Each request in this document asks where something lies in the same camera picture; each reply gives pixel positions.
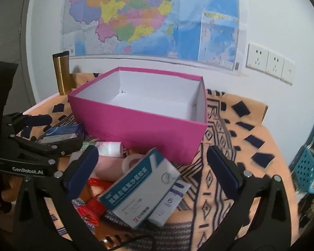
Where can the blue and white medicine box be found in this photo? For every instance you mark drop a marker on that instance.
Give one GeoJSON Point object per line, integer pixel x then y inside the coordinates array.
{"type": "Point", "coordinates": [136, 188]}

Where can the blue perforated storage rack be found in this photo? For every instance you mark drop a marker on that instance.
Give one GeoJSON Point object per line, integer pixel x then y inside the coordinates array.
{"type": "Point", "coordinates": [306, 167]}

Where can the red plastic clip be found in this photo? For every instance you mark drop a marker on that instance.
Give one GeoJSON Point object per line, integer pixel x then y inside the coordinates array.
{"type": "Point", "coordinates": [94, 206]}

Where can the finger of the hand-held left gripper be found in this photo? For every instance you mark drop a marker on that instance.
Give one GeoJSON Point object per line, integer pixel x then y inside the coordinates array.
{"type": "Point", "coordinates": [55, 147]}
{"type": "Point", "coordinates": [36, 120]}

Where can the pink lotion tube green print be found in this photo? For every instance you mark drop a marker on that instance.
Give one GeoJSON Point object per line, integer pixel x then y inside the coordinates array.
{"type": "Point", "coordinates": [110, 148]}

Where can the orange patterned tablecloth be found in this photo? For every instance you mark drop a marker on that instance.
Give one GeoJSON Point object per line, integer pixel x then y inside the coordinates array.
{"type": "Point", "coordinates": [269, 146]}

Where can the small white medicine box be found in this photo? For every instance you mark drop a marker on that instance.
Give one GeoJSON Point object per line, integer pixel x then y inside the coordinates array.
{"type": "Point", "coordinates": [170, 204]}

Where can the colourful wall map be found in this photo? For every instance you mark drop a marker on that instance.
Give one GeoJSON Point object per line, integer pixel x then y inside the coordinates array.
{"type": "Point", "coordinates": [146, 18]}

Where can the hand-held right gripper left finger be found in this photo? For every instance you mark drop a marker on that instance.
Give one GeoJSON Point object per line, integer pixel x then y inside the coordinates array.
{"type": "Point", "coordinates": [82, 170]}

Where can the gold cylindrical bottle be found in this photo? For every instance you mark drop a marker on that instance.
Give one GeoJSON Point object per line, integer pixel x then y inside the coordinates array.
{"type": "Point", "coordinates": [62, 75]}

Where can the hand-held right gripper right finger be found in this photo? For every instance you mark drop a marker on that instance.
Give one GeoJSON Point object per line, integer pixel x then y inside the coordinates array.
{"type": "Point", "coordinates": [222, 172]}

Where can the white tape roll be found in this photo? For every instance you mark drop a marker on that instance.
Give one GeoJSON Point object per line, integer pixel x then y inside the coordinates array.
{"type": "Point", "coordinates": [129, 163]}

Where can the plain pink tube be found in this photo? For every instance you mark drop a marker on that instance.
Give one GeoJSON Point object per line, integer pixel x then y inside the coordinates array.
{"type": "Point", "coordinates": [107, 167]}

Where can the white wall socket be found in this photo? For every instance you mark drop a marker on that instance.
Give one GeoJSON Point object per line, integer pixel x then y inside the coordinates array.
{"type": "Point", "coordinates": [257, 57]}
{"type": "Point", "coordinates": [274, 65]}
{"type": "Point", "coordinates": [288, 72]}

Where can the dark blue medicine box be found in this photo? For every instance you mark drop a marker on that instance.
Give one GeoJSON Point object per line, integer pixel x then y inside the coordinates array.
{"type": "Point", "coordinates": [65, 132]}

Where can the pink cardboard box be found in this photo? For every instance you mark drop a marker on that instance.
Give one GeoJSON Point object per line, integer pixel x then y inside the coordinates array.
{"type": "Point", "coordinates": [146, 125]}

